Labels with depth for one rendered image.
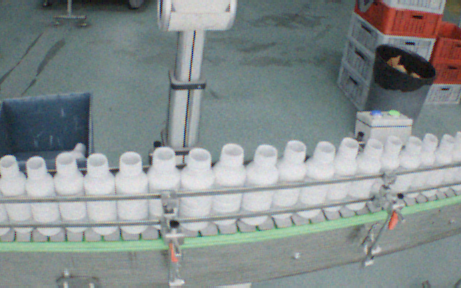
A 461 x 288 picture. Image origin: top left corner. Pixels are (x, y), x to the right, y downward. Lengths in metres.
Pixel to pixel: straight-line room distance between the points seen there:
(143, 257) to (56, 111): 0.66
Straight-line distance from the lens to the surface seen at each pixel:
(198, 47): 1.38
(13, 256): 0.91
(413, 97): 2.77
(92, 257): 0.89
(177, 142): 1.54
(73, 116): 1.41
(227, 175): 0.81
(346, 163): 0.90
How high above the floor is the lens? 1.66
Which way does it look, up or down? 37 degrees down
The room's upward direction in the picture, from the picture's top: 9 degrees clockwise
